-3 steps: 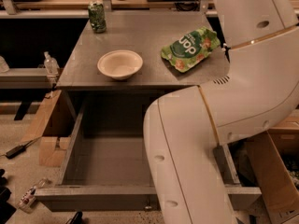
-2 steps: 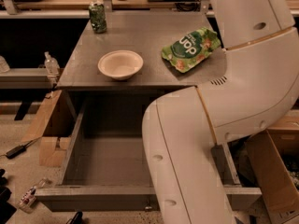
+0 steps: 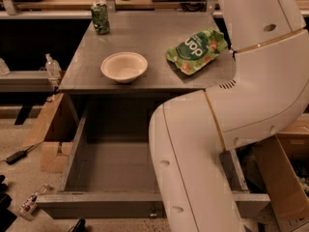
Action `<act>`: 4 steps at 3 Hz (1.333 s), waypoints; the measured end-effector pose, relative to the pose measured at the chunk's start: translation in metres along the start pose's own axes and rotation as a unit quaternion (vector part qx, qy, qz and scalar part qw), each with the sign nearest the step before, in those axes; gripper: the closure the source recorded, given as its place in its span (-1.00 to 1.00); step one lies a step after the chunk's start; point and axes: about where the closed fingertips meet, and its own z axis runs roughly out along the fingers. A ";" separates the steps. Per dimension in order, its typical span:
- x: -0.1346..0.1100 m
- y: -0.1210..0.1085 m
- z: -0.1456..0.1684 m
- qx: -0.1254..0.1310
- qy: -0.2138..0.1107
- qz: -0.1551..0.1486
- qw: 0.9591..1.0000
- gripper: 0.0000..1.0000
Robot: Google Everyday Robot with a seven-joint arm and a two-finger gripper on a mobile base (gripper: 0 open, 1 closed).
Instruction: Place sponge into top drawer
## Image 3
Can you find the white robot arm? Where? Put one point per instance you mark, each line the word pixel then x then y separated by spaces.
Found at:
pixel 269 91

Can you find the open grey top drawer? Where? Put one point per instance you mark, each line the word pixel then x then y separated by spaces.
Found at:
pixel 149 156

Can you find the white bowl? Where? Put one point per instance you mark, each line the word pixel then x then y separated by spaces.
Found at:
pixel 124 67

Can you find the green chip bag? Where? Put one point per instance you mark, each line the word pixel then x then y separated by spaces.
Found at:
pixel 197 51

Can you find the grey wooden cabinet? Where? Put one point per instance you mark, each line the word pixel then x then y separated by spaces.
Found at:
pixel 149 34

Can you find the clear plastic bottle on bench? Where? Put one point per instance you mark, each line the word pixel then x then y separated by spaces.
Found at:
pixel 52 66

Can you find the green soda can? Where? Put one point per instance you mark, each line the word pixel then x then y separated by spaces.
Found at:
pixel 100 18

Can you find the wooden block on floor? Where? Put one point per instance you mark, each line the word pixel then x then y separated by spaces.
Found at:
pixel 55 156

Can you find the black power adapter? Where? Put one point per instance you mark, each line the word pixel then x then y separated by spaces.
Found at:
pixel 16 157

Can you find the cardboard box at right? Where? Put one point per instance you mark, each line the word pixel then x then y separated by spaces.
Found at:
pixel 274 157

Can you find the plastic bottle on floor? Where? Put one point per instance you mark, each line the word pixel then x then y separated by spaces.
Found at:
pixel 30 204

